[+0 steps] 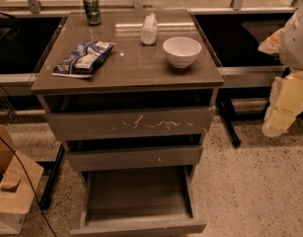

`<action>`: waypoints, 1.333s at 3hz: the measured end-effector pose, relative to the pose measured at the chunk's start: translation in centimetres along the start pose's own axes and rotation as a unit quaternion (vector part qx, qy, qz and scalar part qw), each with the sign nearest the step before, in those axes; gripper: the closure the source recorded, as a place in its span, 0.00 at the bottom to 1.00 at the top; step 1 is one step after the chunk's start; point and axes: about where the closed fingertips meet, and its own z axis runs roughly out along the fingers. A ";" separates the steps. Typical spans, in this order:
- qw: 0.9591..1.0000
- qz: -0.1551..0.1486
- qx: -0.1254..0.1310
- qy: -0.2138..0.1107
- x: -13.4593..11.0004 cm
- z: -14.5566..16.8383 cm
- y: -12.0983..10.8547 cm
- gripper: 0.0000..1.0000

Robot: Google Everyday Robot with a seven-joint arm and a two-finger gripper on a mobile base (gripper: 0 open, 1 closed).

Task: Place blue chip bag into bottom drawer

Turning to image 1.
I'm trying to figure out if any black cable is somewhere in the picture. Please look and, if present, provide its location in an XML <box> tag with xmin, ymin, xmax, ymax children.
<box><xmin>0</xmin><ymin>79</ymin><xmax>58</xmax><ymax>237</ymax></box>

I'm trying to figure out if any blue chip bag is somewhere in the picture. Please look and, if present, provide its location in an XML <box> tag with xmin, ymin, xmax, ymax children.
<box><xmin>52</xmin><ymin>40</ymin><xmax>114</xmax><ymax>79</ymax></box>

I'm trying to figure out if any middle grey drawer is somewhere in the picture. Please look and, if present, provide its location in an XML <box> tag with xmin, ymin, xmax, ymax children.
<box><xmin>67</xmin><ymin>145</ymin><xmax>202</xmax><ymax>172</ymax></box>

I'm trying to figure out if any black table leg left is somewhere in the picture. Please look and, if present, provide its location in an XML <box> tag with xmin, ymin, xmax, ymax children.
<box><xmin>38</xmin><ymin>145</ymin><xmax>64</xmax><ymax>209</ymax></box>

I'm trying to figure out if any top grey drawer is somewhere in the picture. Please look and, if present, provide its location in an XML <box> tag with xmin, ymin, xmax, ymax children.
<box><xmin>47</xmin><ymin>107</ymin><xmax>215</xmax><ymax>141</ymax></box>

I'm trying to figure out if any green soda can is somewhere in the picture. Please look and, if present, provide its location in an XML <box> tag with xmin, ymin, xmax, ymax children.
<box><xmin>83</xmin><ymin>0</ymin><xmax>101</xmax><ymax>26</ymax></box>

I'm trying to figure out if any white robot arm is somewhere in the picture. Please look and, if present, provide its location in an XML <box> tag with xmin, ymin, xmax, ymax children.
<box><xmin>259</xmin><ymin>3</ymin><xmax>303</xmax><ymax>137</ymax></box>

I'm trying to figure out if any brown cardboard box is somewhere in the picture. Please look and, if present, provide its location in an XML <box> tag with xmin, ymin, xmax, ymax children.
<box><xmin>0</xmin><ymin>125</ymin><xmax>43</xmax><ymax>214</ymax></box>

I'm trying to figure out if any white box under cardboard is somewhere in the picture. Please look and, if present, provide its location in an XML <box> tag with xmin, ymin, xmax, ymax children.
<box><xmin>0</xmin><ymin>212</ymin><xmax>26</xmax><ymax>235</ymax></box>

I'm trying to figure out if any black table leg right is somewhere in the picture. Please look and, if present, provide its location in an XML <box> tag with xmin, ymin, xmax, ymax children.
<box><xmin>216</xmin><ymin>100</ymin><xmax>241</xmax><ymax>148</ymax></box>

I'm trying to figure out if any white ceramic bowl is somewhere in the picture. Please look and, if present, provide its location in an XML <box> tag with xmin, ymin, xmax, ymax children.
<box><xmin>163</xmin><ymin>37</ymin><xmax>201</xmax><ymax>68</ymax></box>

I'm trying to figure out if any open bottom grey drawer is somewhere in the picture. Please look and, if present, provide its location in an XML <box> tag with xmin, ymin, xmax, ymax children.
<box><xmin>70</xmin><ymin>166</ymin><xmax>205</xmax><ymax>237</ymax></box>

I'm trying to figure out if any black table leg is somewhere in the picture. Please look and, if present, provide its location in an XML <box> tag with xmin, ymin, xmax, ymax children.
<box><xmin>216</xmin><ymin>100</ymin><xmax>241</xmax><ymax>148</ymax></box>
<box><xmin>38</xmin><ymin>145</ymin><xmax>64</xmax><ymax>209</ymax></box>

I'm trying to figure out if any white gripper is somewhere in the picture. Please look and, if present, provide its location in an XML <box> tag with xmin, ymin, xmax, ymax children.
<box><xmin>262</xmin><ymin>71</ymin><xmax>303</xmax><ymax>137</ymax></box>

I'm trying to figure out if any grey drawer cabinet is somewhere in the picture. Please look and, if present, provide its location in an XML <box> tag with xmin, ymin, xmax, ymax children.
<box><xmin>31</xmin><ymin>9</ymin><xmax>225</xmax><ymax>237</ymax></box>

